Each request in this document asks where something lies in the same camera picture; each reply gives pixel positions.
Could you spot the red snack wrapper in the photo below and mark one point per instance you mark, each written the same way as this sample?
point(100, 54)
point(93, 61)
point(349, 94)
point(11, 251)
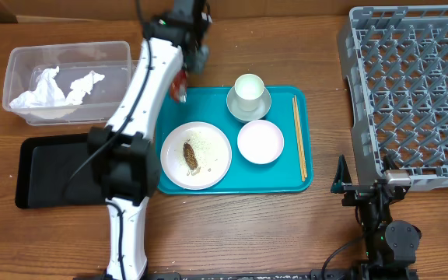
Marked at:
point(178, 87)

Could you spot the wooden chopstick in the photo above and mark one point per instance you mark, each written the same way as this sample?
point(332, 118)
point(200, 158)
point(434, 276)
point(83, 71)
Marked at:
point(301, 136)
point(298, 140)

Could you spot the black rectangular tray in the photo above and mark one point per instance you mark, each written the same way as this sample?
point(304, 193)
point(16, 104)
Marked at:
point(46, 164)

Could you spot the large white plate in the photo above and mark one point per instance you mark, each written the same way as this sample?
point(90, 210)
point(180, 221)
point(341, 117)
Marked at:
point(178, 174)

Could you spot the pile of white rice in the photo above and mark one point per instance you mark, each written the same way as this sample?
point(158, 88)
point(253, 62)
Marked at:
point(205, 148)

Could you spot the grey saucer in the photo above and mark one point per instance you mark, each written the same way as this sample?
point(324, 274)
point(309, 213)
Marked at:
point(264, 105)

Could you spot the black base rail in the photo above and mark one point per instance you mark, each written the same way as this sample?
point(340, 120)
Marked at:
point(247, 276)

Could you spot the clear plastic bin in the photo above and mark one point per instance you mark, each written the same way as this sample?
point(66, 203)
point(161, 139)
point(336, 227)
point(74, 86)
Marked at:
point(111, 58)

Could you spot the grey dish rack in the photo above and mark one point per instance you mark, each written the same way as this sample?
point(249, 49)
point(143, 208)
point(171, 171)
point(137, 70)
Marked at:
point(395, 61)

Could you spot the left wooden chopstick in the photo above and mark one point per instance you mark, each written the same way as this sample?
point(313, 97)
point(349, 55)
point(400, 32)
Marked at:
point(298, 140)

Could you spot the small white bowl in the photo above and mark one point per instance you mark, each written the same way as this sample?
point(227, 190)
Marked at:
point(260, 142)

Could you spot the teal serving tray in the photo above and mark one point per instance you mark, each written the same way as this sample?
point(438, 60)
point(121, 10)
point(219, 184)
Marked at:
point(208, 104)

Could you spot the right wooden chopstick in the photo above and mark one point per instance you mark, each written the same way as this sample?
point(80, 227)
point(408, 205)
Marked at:
point(301, 136)

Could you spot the white cup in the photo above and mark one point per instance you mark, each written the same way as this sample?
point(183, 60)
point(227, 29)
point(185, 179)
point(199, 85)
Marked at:
point(249, 89)

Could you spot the brown food scrap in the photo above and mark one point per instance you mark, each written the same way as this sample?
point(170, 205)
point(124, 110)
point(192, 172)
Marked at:
point(190, 158)

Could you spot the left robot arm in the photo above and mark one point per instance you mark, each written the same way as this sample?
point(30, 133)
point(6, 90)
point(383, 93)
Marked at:
point(122, 154)

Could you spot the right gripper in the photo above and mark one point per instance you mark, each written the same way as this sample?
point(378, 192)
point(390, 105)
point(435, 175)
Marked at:
point(358, 192)

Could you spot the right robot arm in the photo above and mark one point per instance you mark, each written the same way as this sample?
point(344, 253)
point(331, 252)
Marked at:
point(390, 244)

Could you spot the white tissue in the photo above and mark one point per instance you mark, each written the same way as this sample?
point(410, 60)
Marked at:
point(46, 94)
point(80, 87)

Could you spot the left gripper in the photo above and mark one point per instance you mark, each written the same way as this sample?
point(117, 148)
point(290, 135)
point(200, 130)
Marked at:
point(197, 60)

